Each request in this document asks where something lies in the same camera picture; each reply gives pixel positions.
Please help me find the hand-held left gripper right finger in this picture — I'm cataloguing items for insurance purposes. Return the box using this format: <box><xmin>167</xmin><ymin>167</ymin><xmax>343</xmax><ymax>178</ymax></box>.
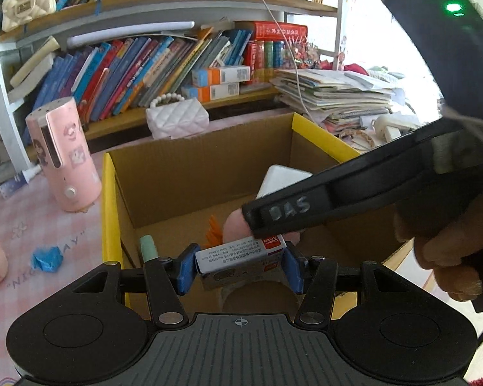
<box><xmin>283</xmin><ymin>243</ymin><xmax>413</xmax><ymax>327</ymax></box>

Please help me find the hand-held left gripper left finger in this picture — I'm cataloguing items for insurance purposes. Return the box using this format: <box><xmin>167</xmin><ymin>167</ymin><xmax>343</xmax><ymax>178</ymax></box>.
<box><xmin>70</xmin><ymin>242</ymin><xmax>198</xmax><ymax>329</ymax></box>

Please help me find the mint green tape roll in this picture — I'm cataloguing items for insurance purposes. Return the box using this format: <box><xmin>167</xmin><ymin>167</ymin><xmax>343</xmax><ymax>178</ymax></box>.
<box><xmin>140</xmin><ymin>235</ymin><xmax>159</xmax><ymax>264</ymax></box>

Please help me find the small white box red label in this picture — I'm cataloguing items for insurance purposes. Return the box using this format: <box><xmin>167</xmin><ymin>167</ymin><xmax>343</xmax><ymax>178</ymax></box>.
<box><xmin>194</xmin><ymin>234</ymin><xmax>287</xmax><ymax>290</ymax></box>

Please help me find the cardboard box with yellow edges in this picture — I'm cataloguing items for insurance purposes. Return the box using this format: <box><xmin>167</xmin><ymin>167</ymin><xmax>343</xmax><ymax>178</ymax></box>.
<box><xmin>101</xmin><ymin>113</ymin><xmax>415</xmax><ymax>322</ymax></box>

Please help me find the person's right hand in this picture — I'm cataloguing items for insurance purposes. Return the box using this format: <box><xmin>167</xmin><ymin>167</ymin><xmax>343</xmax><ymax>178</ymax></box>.
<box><xmin>394</xmin><ymin>195</ymin><xmax>483</xmax><ymax>302</ymax></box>

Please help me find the orange spiky toy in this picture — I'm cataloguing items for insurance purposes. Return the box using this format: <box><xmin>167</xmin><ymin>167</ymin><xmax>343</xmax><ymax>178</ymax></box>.
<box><xmin>203</xmin><ymin>215</ymin><xmax>223</xmax><ymax>250</ymax></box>

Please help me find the white plastic fixture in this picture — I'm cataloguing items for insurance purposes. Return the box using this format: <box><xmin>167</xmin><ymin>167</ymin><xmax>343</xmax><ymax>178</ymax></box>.
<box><xmin>372</xmin><ymin>115</ymin><xmax>422</xmax><ymax>142</ymax></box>

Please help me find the pink round object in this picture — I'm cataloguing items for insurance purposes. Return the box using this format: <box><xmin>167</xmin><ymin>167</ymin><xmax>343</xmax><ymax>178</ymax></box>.
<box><xmin>224</xmin><ymin>209</ymin><xmax>303</xmax><ymax>247</ymax></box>

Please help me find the white flat box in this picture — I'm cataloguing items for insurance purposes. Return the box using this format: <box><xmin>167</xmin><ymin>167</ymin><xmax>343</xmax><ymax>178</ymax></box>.
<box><xmin>255</xmin><ymin>164</ymin><xmax>314</xmax><ymax>200</ymax></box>

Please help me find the stack of papers and magazines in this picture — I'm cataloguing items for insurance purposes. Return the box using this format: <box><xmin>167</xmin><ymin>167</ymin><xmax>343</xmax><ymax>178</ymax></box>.
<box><xmin>270</xmin><ymin>68</ymin><xmax>396</xmax><ymax>130</ymax></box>

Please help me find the red cloth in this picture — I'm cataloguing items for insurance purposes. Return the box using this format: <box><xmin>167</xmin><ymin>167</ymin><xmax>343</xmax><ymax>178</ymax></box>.
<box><xmin>340</xmin><ymin>63</ymin><xmax>371</xmax><ymax>76</ymax></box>

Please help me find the blue crumpled cloth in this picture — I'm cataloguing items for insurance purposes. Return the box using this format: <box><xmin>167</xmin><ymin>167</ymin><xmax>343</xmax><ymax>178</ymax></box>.
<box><xmin>32</xmin><ymin>246</ymin><xmax>64</xmax><ymax>274</ymax></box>

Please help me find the colourful pencil holder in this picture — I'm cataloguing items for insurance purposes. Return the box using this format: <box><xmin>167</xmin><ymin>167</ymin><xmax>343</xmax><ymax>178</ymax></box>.
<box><xmin>282</xmin><ymin>36</ymin><xmax>320</xmax><ymax>69</ymax></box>

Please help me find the white quilted pearl handbag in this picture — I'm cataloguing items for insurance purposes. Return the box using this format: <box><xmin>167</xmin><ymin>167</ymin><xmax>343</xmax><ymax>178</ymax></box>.
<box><xmin>146</xmin><ymin>93</ymin><xmax>210</xmax><ymax>140</ymax></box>

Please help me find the pink checkered tablecloth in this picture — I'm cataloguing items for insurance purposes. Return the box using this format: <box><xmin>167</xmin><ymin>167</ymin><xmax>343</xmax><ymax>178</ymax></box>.
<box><xmin>0</xmin><ymin>106</ymin><xmax>294</xmax><ymax>386</ymax></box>

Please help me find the pink cartoon humidifier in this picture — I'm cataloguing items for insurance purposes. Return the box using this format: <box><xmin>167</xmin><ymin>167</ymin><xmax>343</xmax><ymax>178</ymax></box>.
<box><xmin>25</xmin><ymin>96</ymin><xmax>102</xmax><ymax>213</ymax></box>

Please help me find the red thick book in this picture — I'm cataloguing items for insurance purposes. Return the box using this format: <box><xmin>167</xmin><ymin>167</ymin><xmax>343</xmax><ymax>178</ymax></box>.
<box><xmin>245</xmin><ymin>21</ymin><xmax>308</xmax><ymax>43</ymax></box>

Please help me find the orange and white carton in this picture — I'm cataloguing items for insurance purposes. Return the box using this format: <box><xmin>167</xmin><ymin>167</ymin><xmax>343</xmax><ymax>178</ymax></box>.
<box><xmin>192</xmin><ymin>65</ymin><xmax>251</xmax><ymax>88</ymax></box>
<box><xmin>181</xmin><ymin>82</ymin><xmax>241</xmax><ymax>102</ymax></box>

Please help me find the blue and white spray bottle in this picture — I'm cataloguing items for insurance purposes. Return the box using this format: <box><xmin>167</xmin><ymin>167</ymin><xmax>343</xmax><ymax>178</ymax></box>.
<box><xmin>0</xmin><ymin>165</ymin><xmax>42</xmax><ymax>198</ymax></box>

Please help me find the white tube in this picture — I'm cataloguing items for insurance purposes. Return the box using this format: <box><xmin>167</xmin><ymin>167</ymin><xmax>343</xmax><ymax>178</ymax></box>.
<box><xmin>66</xmin><ymin>21</ymin><xmax>195</xmax><ymax>48</ymax></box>

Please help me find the cream leaning book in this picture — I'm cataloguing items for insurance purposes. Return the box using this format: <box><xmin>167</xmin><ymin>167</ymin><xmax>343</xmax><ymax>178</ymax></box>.
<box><xmin>10</xmin><ymin>36</ymin><xmax>61</xmax><ymax>88</ymax></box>

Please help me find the white and wooden bookshelf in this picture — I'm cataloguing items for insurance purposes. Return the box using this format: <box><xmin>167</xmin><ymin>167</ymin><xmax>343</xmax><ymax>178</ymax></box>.
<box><xmin>0</xmin><ymin>0</ymin><xmax>345</xmax><ymax>178</ymax></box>

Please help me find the beige quilted handbag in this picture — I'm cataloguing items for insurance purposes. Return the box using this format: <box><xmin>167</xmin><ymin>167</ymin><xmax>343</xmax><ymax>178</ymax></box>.
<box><xmin>2</xmin><ymin>0</ymin><xmax>57</xmax><ymax>33</ymax></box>

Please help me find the white cable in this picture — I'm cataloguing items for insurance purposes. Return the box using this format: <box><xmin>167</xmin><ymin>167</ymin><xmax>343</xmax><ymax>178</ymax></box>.
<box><xmin>241</xmin><ymin>0</ymin><xmax>311</xmax><ymax>118</ymax></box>

